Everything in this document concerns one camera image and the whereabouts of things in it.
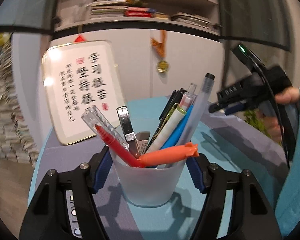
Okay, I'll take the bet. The pink checkered strawberry pen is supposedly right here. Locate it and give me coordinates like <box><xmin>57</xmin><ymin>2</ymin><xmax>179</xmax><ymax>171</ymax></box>
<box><xmin>179</xmin><ymin>83</ymin><xmax>197</xmax><ymax>111</ymax></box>

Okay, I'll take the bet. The black marker pen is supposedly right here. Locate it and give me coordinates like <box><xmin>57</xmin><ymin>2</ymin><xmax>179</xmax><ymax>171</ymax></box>
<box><xmin>150</xmin><ymin>88</ymin><xmax>187</xmax><ymax>142</ymax></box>

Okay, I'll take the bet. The blue pen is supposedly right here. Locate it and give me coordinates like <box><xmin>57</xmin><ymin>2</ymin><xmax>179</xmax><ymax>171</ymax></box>
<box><xmin>160</xmin><ymin>105</ymin><xmax>193</xmax><ymax>150</ymax></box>

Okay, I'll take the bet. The orange highlighter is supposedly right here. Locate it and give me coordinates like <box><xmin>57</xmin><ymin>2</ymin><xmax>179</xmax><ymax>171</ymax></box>
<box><xmin>138</xmin><ymin>142</ymin><xmax>199</xmax><ymax>166</ymax></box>

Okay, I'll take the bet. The green white pen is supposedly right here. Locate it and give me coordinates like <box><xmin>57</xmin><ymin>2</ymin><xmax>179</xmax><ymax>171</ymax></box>
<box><xmin>146</xmin><ymin>104</ymin><xmax>186</xmax><ymax>153</ymax></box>

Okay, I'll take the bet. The white eraser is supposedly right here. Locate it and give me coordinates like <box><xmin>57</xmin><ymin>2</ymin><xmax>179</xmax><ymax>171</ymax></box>
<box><xmin>136</xmin><ymin>131</ymin><xmax>151</xmax><ymax>154</ymax></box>

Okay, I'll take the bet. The metal ruler clip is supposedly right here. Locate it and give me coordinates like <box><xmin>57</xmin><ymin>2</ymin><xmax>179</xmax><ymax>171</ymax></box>
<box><xmin>116</xmin><ymin>106</ymin><xmax>140</xmax><ymax>159</ymax></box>

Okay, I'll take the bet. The frosted plastic cup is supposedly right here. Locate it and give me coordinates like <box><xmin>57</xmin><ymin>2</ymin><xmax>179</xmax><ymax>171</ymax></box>
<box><xmin>109</xmin><ymin>126</ymin><xmax>199</xmax><ymax>208</ymax></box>

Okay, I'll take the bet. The red gel pen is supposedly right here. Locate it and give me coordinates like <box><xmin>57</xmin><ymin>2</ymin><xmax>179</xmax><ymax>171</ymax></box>
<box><xmin>80</xmin><ymin>104</ymin><xmax>146</xmax><ymax>168</ymax></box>

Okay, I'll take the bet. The clear gel pen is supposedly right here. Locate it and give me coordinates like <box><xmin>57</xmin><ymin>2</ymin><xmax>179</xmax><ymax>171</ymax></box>
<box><xmin>176</xmin><ymin>73</ymin><xmax>215</xmax><ymax>146</ymax></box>

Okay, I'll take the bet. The person's right hand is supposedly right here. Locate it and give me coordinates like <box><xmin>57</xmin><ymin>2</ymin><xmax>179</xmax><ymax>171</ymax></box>
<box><xmin>262</xmin><ymin>87</ymin><xmax>300</xmax><ymax>143</ymax></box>

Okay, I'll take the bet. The green potted plant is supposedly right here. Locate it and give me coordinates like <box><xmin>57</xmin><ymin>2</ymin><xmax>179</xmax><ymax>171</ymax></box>
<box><xmin>243</xmin><ymin>110</ymin><xmax>270</xmax><ymax>138</ymax></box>

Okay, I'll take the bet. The patterned blue grey tablecloth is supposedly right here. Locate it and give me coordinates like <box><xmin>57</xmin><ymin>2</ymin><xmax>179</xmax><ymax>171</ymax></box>
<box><xmin>19</xmin><ymin>100</ymin><xmax>300</xmax><ymax>239</ymax></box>

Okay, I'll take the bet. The gold medal with ribbon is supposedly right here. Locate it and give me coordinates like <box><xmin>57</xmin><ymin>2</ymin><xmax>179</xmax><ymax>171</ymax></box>
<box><xmin>151</xmin><ymin>30</ymin><xmax>169</xmax><ymax>73</ymax></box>

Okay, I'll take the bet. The tall stack of books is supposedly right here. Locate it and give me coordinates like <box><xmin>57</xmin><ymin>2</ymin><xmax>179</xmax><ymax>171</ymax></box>
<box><xmin>0</xmin><ymin>34</ymin><xmax>39</xmax><ymax>167</ymax></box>

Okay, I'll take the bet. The bookshelf with books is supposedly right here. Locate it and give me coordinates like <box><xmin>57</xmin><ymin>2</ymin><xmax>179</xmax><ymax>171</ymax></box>
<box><xmin>55</xmin><ymin>0</ymin><xmax>220</xmax><ymax>36</ymax></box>

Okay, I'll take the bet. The framed calligraphy sign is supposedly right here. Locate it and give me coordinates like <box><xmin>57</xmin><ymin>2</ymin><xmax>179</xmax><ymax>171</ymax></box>
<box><xmin>42</xmin><ymin>40</ymin><xmax>125</xmax><ymax>145</ymax></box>

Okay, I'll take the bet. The red hanging ornament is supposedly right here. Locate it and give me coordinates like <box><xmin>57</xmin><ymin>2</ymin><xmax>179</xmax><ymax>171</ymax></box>
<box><xmin>74</xmin><ymin>34</ymin><xmax>86</xmax><ymax>43</ymax></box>

